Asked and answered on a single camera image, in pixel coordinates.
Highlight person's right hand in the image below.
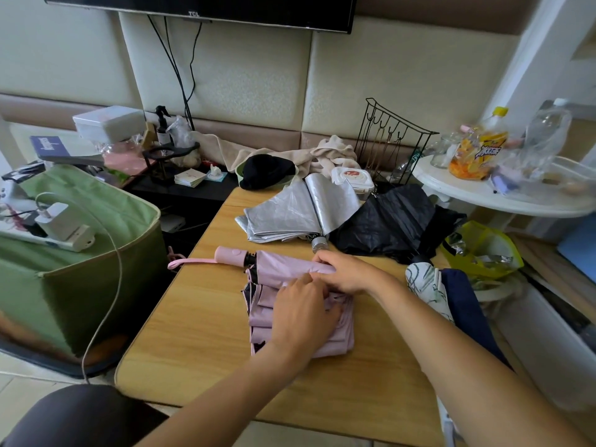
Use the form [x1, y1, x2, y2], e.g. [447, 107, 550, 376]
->
[309, 250, 397, 302]

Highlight person's left hand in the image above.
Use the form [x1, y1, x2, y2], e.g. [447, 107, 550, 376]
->
[267, 273, 343, 366]

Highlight pink folding umbrella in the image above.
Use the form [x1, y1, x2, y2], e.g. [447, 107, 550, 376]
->
[168, 246, 355, 359]

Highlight person's left forearm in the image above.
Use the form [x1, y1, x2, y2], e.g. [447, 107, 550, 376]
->
[135, 345, 309, 447]

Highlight person's right forearm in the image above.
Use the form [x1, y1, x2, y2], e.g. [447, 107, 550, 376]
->
[372, 274, 593, 447]

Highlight silver folding umbrella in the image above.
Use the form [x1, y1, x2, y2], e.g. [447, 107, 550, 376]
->
[235, 173, 361, 253]

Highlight black folding umbrella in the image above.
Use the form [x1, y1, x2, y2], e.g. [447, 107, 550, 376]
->
[330, 183, 466, 266]

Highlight white wet wipes pack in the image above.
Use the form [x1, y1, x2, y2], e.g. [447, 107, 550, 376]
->
[331, 166, 376, 197]

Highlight white leaf-patterned umbrella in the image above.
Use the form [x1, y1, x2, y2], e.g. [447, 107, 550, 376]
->
[405, 263, 454, 324]

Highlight beige towel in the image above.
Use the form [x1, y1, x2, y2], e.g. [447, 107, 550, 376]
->
[193, 131, 362, 180]

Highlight black cap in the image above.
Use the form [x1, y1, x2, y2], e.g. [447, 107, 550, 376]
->
[239, 154, 297, 191]

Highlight small clear water bottle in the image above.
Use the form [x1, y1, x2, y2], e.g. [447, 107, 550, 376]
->
[389, 149, 422, 185]

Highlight navy blue umbrella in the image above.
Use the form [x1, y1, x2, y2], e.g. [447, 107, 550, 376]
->
[440, 269, 513, 369]

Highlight black side table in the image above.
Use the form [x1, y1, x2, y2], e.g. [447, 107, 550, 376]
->
[127, 168, 241, 204]

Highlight white round plastic table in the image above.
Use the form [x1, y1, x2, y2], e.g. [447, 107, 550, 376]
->
[412, 155, 596, 219]

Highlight yellow plastic bag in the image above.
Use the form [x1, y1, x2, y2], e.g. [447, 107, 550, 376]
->
[440, 221, 525, 281]

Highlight small white box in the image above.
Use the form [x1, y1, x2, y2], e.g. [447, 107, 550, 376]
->
[159, 213, 186, 233]

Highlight clear glass jar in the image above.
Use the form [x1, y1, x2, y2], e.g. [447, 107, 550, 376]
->
[429, 131, 462, 170]

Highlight white notepad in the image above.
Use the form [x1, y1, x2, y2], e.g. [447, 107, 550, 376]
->
[174, 169, 208, 188]

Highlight orange drink bottle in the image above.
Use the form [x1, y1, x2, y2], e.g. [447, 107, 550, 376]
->
[448, 106, 509, 181]

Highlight clear plastic bag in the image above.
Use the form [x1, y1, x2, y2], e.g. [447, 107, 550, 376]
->
[166, 115, 202, 169]

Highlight black metal stand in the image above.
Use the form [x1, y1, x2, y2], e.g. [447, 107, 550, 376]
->
[142, 142, 201, 184]

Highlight white plastic storage box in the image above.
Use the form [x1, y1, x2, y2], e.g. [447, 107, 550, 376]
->
[493, 283, 596, 411]

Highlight black spray bottle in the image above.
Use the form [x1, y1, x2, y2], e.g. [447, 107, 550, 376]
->
[155, 105, 173, 147]

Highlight pink plastic container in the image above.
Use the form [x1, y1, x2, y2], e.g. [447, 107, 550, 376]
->
[102, 140, 151, 177]

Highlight green fabric storage bin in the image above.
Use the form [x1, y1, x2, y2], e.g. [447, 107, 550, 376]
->
[0, 165, 169, 357]

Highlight clear plastic container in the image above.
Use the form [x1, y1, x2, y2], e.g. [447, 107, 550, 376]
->
[490, 156, 596, 204]

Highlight light blue board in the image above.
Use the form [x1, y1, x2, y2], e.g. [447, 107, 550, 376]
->
[556, 213, 596, 285]

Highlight clear empty plastic bottle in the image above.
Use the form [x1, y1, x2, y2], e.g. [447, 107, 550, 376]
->
[518, 98, 573, 169]

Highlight white power strip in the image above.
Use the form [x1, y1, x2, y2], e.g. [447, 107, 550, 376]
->
[0, 219, 97, 253]

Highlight white rectangular box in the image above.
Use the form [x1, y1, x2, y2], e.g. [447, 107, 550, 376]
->
[73, 106, 147, 145]

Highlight person's black-trousered leg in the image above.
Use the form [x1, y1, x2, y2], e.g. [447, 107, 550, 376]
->
[0, 384, 169, 447]

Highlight white charger adapter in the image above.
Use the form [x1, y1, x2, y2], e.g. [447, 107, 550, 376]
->
[35, 202, 71, 241]

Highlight black television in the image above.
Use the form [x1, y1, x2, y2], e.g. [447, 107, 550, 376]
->
[42, 0, 358, 34]

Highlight blue flat box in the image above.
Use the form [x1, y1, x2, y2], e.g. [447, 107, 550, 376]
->
[30, 136, 104, 166]

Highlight white and black device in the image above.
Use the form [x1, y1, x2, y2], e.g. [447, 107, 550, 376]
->
[0, 162, 47, 215]

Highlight black wire rack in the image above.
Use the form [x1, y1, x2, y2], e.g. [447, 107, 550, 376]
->
[354, 97, 440, 185]

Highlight white charging cable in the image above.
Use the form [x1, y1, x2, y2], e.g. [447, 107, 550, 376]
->
[35, 192, 124, 383]

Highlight black television cables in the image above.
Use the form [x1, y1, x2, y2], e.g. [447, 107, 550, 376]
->
[147, 15, 204, 132]

